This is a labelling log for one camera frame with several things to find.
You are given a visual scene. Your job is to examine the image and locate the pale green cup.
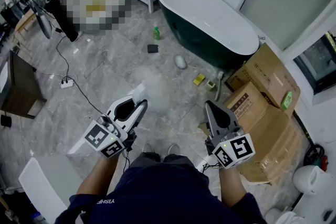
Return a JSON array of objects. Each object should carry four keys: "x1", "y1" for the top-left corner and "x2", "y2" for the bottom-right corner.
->
[{"x1": 205, "y1": 79, "x2": 218, "y2": 92}]

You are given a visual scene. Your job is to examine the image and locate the person's left shoe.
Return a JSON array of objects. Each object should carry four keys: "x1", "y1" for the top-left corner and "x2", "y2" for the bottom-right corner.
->
[{"x1": 141, "y1": 143, "x2": 155, "y2": 154}]

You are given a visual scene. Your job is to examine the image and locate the black and red power tool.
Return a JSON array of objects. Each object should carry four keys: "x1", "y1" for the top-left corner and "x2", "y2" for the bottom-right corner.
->
[{"x1": 303, "y1": 143, "x2": 329, "y2": 173}]

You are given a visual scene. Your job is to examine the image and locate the cardboard scrap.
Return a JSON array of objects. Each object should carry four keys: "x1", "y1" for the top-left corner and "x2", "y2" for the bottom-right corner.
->
[{"x1": 198, "y1": 122, "x2": 211, "y2": 137}]

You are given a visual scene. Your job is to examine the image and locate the wooden stool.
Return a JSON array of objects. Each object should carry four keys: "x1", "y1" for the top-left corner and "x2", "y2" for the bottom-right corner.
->
[{"x1": 12, "y1": 12, "x2": 36, "y2": 42}]

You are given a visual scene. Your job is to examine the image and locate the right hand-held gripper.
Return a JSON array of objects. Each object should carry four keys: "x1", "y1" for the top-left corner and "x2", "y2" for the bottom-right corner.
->
[{"x1": 204, "y1": 100, "x2": 256, "y2": 170}]

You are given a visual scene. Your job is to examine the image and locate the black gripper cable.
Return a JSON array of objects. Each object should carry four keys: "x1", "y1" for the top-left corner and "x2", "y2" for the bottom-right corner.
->
[{"x1": 122, "y1": 146, "x2": 132, "y2": 176}]

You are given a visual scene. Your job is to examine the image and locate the green and white bathtub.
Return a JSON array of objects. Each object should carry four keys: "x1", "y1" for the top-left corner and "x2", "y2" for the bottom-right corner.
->
[{"x1": 156, "y1": 0, "x2": 260, "y2": 71}]

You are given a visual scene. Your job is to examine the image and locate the grey standing fan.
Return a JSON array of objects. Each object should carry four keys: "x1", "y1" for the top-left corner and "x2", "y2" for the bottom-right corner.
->
[{"x1": 10, "y1": 0, "x2": 53, "y2": 40}]

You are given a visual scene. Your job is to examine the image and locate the person's right forearm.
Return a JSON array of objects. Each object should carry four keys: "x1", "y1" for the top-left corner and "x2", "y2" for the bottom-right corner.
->
[{"x1": 219, "y1": 165, "x2": 249, "y2": 204}]

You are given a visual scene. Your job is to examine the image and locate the black hose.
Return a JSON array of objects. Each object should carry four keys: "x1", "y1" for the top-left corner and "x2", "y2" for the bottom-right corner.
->
[{"x1": 292, "y1": 110, "x2": 316, "y2": 146}]

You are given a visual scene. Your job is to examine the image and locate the long-handled grey scrubber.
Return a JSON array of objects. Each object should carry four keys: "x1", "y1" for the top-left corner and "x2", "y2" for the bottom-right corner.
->
[{"x1": 214, "y1": 70, "x2": 224, "y2": 102}]

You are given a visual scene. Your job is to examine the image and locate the small black box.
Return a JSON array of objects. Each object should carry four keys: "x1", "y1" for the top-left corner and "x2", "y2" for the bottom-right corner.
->
[{"x1": 0, "y1": 114, "x2": 13, "y2": 129}]

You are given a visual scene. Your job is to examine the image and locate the person's dark blue shirt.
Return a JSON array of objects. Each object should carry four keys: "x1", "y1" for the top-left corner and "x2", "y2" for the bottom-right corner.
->
[{"x1": 54, "y1": 165, "x2": 267, "y2": 224}]

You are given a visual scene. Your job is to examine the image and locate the taped cardboard box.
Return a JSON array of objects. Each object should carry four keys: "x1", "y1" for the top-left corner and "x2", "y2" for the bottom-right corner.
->
[{"x1": 236, "y1": 106, "x2": 302, "y2": 185}]

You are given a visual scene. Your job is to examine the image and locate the yellow sponge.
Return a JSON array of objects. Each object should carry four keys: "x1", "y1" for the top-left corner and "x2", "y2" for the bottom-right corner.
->
[{"x1": 193, "y1": 73, "x2": 206, "y2": 86}]

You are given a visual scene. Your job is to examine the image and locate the white plastic chair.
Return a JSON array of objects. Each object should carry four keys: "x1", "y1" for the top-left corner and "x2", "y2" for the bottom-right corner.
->
[{"x1": 18, "y1": 156, "x2": 85, "y2": 224}]

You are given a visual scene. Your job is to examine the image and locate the dark wooden cabinet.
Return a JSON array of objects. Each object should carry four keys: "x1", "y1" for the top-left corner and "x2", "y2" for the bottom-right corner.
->
[{"x1": 0, "y1": 51, "x2": 48, "y2": 120}]

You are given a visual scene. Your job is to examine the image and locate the person's shoe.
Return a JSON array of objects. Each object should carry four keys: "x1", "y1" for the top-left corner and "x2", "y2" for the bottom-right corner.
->
[
  {"x1": 141, "y1": 143, "x2": 155, "y2": 154},
  {"x1": 167, "y1": 143, "x2": 181, "y2": 155}
]

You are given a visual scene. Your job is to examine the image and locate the person's dark trousers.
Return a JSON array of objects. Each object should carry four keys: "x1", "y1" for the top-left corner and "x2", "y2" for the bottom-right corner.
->
[{"x1": 128, "y1": 151, "x2": 196, "y2": 175}]

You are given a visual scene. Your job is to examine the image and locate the white oval bath sponge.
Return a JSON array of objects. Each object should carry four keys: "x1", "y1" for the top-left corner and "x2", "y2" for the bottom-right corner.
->
[{"x1": 173, "y1": 55, "x2": 187, "y2": 70}]

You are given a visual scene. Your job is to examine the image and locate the person's right shoe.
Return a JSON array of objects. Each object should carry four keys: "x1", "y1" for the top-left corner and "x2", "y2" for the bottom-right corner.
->
[{"x1": 167, "y1": 143, "x2": 181, "y2": 155}]

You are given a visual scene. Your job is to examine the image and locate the black power cable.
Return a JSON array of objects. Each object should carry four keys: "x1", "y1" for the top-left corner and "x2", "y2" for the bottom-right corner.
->
[{"x1": 56, "y1": 28, "x2": 106, "y2": 115}]

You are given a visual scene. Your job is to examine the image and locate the person's left forearm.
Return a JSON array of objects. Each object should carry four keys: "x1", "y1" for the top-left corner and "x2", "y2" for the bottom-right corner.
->
[{"x1": 76, "y1": 156, "x2": 127, "y2": 195}]

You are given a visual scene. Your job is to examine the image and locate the white plastic container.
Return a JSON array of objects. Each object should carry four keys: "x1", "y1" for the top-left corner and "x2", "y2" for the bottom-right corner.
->
[{"x1": 292, "y1": 165, "x2": 334, "y2": 196}]

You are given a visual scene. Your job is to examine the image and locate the large flat cardboard box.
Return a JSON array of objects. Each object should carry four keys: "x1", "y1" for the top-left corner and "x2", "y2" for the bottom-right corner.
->
[{"x1": 225, "y1": 42, "x2": 301, "y2": 118}]

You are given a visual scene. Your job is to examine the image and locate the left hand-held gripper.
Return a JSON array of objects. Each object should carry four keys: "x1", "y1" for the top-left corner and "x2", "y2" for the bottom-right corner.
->
[{"x1": 83, "y1": 95, "x2": 149, "y2": 159}]

